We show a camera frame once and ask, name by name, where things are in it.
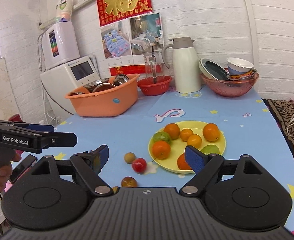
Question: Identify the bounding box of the dark orange mandarin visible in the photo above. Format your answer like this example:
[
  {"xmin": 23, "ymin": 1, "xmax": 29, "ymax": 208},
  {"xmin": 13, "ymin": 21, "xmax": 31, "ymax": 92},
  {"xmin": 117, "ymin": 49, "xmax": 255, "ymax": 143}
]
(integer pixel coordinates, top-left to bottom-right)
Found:
[{"xmin": 177, "ymin": 153, "xmax": 192, "ymax": 171}]

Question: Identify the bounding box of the small yellow orange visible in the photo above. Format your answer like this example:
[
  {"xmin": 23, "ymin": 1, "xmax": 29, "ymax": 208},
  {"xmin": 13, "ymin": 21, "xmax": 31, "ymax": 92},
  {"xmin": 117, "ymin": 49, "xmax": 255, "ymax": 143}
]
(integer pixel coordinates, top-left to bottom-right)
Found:
[{"xmin": 187, "ymin": 134, "xmax": 202, "ymax": 148}]

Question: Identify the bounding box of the round orange fruit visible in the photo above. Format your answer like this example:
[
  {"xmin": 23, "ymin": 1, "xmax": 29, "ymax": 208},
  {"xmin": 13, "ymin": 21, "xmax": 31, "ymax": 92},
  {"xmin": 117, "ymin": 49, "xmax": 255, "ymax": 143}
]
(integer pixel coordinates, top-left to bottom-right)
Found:
[{"xmin": 203, "ymin": 123, "xmax": 221, "ymax": 142}]

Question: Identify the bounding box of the yellow-brown small fruit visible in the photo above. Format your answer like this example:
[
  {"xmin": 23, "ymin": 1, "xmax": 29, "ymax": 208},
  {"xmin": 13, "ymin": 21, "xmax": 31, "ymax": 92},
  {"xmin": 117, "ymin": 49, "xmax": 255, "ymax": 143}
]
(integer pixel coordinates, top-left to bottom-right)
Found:
[{"xmin": 112, "ymin": 186, "xmax": 119, "ymax": 194}]

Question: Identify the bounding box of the small orange kumquat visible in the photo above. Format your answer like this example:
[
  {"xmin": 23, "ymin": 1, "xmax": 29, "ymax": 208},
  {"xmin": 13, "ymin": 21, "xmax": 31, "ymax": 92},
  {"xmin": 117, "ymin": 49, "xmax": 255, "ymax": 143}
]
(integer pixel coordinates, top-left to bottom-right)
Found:
[{"xmin": 179, "ymin": 128, "xmax": 193, "ymax": 141}]

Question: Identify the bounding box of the brown longan fruit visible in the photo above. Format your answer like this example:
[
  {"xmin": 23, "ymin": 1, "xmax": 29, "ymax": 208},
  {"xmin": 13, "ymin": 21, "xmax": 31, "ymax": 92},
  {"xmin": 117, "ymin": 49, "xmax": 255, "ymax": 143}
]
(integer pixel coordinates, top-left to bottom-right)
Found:
[{"xmin": 124, "ymin": 152, "xmax": 136, "ymax": 164}]

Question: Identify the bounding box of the orange with stem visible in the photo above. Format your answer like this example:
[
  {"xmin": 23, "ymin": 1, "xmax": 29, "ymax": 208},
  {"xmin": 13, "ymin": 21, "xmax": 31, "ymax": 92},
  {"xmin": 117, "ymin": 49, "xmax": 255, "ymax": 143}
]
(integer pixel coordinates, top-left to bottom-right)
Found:
[{"xmin": 151, "ymin": 141, "xmax": 171, "ymax": 160}]

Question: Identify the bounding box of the large orange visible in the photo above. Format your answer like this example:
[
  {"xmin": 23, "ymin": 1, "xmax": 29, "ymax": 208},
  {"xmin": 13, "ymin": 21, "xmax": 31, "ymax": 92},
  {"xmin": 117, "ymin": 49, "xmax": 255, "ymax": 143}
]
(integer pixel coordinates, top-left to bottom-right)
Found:
[{"xmin": 163, "ymin": 123, "xmax": 180, "ymax": 140}]

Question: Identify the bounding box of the red plum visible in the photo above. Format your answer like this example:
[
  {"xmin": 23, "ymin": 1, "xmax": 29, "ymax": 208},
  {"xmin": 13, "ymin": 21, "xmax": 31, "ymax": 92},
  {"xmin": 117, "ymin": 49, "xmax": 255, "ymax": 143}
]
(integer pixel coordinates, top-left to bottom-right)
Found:
[{"xmin": 131, "ymin": 158, "xmax": 147, "ymax": 174}]

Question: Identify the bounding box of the person's left hand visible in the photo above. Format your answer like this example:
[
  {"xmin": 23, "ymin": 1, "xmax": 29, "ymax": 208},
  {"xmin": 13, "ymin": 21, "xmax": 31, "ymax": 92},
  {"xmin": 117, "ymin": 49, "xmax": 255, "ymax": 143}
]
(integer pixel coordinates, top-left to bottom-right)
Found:
[{"xmin": 0, "ymin": 152, "xmax": 21, "ymax": 192}]

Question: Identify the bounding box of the light green apple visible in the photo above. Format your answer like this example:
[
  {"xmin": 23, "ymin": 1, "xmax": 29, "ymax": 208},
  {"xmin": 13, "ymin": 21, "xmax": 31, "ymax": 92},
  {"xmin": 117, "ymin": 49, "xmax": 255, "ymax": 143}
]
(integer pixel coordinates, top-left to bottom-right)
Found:
[{"xmin": 200, "ymin": 144, "xmax": 220, "ymax": 155}]

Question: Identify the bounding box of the yellow plastic plate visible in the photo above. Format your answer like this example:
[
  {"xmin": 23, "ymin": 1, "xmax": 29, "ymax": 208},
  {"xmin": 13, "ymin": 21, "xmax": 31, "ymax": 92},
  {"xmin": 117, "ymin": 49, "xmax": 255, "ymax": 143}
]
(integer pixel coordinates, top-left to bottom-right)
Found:
[{"xmin": 155, "ymin": 121, "xmax": 227, "ymax": 174}]

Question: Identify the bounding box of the white countertop appliance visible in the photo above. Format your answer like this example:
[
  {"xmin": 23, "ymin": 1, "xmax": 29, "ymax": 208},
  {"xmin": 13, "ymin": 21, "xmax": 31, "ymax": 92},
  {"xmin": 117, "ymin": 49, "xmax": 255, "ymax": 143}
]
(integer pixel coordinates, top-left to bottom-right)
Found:
[{"xmin": 40, "ymin": 55, "xmax": 100, "ymax": 122}]

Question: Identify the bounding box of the green guava fruit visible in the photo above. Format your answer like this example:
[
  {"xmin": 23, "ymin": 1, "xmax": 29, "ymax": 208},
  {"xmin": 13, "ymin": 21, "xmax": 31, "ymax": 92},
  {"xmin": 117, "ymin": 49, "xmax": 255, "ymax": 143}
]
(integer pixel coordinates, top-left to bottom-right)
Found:
[{"xmin": 152, "ymin": 131, "xmax": 171, "ymax": 145}]

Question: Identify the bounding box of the blue patterned tablecloth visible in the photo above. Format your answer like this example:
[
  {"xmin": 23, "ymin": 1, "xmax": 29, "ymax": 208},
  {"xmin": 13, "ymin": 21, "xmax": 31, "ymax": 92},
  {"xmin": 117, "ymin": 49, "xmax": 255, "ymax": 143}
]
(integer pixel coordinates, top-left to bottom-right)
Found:
[{"xmin": 9, "ymin": 85, "xmax": 294, "ymax": 238}]

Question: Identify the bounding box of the orange plastic basket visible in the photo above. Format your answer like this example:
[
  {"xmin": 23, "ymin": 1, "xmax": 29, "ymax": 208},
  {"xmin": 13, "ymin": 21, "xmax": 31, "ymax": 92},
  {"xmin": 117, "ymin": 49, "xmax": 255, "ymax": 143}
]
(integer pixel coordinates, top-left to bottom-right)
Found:
[{"xmin": 65, "ymin": 74, "xmax": 140, "ymax": 117}]

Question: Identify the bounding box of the pink glass bowl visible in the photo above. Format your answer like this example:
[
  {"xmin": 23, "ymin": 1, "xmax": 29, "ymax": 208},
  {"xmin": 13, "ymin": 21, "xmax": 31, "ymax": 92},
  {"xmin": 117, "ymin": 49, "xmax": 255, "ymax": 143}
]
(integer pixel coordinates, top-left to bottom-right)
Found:
[{"xmin": 200, "ymin": 73, "xmax": 259, "ymax": 98}]

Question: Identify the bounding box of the white water purifier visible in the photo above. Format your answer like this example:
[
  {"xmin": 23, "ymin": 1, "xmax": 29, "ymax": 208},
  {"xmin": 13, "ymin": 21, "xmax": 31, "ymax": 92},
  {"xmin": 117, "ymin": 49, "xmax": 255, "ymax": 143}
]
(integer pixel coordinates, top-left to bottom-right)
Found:
[{"xmin": 41, "ymin": 21, "xmax": 80, "ymax": 70}]

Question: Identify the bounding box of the red plastic colander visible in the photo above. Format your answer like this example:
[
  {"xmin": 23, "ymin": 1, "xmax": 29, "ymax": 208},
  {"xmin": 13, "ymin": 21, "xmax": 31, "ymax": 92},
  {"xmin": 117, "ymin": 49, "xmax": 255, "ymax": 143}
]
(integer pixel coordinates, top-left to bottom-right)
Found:
[{"xmin": 138, "ymin": 76, "xmax": 172, "ymax": 96}]

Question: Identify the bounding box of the leopard print blanket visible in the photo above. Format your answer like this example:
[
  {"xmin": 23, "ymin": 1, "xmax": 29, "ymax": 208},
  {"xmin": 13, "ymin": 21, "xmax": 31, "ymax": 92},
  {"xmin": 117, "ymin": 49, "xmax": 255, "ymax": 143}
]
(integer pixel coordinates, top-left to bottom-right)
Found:
[{"xmin": 262, "ymin": 99, "xmax": 294, "ymax": 158}]

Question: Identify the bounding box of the white blue ceramic bowl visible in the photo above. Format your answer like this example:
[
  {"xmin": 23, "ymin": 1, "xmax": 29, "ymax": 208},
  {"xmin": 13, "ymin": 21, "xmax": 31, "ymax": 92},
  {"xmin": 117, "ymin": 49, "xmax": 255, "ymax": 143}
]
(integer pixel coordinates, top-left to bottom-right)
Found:
[{"xmin": 227, "ymin": 57, "xmax": 253, "ymax": 75}]

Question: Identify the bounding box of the white thermos jug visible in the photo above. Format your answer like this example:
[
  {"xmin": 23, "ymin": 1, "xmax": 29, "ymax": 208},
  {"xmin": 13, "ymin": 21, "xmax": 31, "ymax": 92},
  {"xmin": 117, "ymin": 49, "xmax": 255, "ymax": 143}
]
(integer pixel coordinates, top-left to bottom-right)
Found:
[{"xmin": 161, "ymin": 37, "xmax": 202, "ymax": 93}]

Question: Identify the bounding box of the glass pitcher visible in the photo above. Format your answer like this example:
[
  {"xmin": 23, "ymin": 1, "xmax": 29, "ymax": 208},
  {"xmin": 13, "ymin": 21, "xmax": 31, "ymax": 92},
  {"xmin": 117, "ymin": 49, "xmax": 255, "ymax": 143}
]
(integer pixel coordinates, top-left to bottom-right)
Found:
[{"xmin": 144, "ymin": 46, "xmax": 165, "ymax": 85}]

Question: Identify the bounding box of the bedding calendar poster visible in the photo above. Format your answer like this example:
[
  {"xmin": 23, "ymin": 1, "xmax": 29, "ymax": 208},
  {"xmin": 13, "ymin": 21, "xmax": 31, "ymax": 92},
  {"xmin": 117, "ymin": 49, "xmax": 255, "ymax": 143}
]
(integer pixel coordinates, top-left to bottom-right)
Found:
[{"xmin": 97, "ymin": 0, "xmax": 164, "ymax": 75}]

